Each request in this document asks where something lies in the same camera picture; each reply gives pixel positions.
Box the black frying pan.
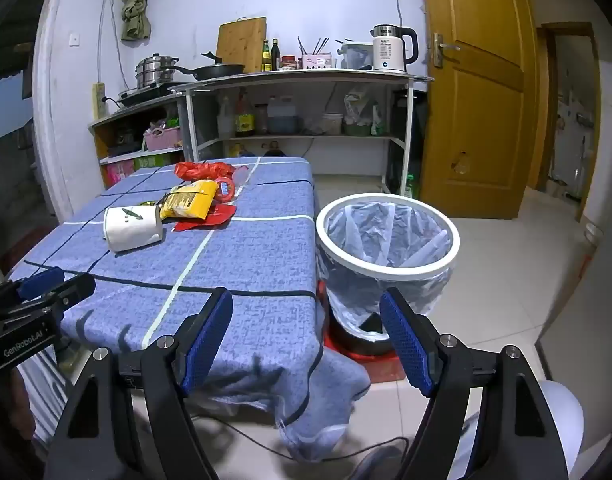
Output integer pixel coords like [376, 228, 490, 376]
[173, 62, 247, 81]

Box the clear container black lid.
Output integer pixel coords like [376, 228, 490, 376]
[337, 40, 374, 70]

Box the dark bottle yellow label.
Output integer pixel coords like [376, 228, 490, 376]
[234, 89, 255, 137]

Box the green hanging cloth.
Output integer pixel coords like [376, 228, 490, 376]
[117, 0, 153, 42]

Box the white round object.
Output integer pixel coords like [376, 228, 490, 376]
[538, 380, 585, 466]

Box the black floor cable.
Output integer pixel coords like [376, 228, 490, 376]
[186, 405, 411, 461]

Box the green cardboard box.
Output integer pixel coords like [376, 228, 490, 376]
[132, 154, 174, 171]

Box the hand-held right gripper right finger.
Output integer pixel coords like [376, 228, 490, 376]
[379, 287, 569, 480]

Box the white metal shelf unit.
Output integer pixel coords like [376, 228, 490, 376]
[168, 67, 435, 196]

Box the round red blue container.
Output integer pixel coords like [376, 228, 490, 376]
[213, 176, 237, 205]

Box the yellow wooden door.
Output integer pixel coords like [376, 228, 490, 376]
[418, 0, 541, 220]

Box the pink cardboard box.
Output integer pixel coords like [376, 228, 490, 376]
[105, 162, 135, 190]

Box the red wrapper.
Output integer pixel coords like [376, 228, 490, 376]
[173, 201, 238, 232]

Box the brown door frame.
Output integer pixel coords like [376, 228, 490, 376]
[536, 22, 601, 221]

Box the person's left forearm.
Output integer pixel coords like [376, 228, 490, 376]
[0, 360, 39, 461]

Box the steel steamer pot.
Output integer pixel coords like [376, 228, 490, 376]
[135, 53, 181, 90]

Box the white round trash bin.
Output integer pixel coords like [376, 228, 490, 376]
[315, 192, 461, 361]

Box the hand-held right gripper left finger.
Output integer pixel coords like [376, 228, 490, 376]
[45, 286, 235, 480]

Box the red plastic bag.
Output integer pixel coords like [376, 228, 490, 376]
[174, 161, 235, 182]

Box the pink chopstick holder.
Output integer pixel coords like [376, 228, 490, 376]
[300, 52, 334, 70]

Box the clear plastic bottle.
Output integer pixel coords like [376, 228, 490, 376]
[218, 97, 235, 138]

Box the white electric kettle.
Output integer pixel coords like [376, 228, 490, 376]
[370, 24, 419, 72]

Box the metal door handle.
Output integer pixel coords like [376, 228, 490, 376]
[432, 32, 461, 67]

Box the large clear oil jug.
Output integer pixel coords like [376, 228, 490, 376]
[267, 96, 301, 135]

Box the yellow snack packet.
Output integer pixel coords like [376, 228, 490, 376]
[158, 179, 219, 222]

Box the white paper cup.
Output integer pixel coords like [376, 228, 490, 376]
[103, 205, 165, 253]

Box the blue checked tablecloth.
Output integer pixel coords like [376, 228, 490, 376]
[8, 156, 371, 465]

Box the crumpled plastic bag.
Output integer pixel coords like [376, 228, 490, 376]
[343, 87, 387, 137]

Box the clear plastic bin liner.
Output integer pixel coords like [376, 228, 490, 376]
[322, 200, 451, 333]

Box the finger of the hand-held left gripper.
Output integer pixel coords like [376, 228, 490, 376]
[17, 266, 67, 300]
[33, 273, 97, 318]

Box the black induction cooker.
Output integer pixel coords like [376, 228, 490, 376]
[117, 82, 187, 108]

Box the wooden cutting board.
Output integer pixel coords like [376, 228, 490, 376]
[216, 16, 267, 73]

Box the pink storage basket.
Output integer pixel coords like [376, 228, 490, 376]
[143, 126, 183, 151]

